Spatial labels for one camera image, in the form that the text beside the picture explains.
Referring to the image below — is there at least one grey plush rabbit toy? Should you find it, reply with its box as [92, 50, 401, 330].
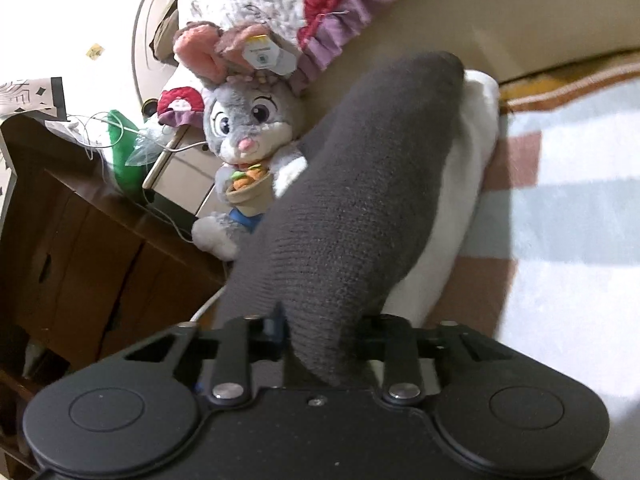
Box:
[172, 22, 308, 261]

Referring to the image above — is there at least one white quilted bedspread, red print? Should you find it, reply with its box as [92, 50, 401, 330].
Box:
[157, 0, 426, 126]

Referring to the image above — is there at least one geometric patterned tablecloth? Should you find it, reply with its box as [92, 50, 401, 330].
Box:
[0, 76, 68, 201]

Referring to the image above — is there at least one brown wooden drawer cabinet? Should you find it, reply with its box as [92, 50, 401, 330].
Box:
[0, 115, 231, 361]

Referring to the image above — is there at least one dark wooden desk panel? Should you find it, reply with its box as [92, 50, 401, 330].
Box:
[0, 360, 41, 466]

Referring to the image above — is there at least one dark brown knit sweater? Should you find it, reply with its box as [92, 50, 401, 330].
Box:
[215, 50, 466, 388]

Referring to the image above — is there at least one beige round bed headboard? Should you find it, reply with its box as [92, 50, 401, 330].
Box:
[132, 0, 201, 111]

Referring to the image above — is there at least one thin white cable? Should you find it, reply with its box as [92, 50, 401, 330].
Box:
[65, 110, 211, 241]

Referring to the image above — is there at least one green plastic bag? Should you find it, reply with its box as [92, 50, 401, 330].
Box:
[107, 109, 151, 193]

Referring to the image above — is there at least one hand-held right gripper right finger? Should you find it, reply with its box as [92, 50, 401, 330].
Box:
[360, 312, 516, 406]

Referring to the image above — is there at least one brown pillow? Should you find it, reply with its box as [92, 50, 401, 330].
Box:
[150, 0, 181, 63]

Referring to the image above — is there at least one beige bed base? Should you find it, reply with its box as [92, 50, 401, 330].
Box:
[295, 0, 640, 141]

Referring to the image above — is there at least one folded white garment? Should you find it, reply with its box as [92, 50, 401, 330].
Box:
[385, 70, 501, 328]

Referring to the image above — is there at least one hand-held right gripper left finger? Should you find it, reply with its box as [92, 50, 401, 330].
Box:
[122, 302, 289, 406]

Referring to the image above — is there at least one checkered rug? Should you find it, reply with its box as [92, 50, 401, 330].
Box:
[380, 60, 640, 480]

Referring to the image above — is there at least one beige nightstand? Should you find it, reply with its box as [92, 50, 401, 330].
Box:
[142, 125, 226, 221]

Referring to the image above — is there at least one thick white cable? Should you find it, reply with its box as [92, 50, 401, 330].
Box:
[189, 285, 226, 323]

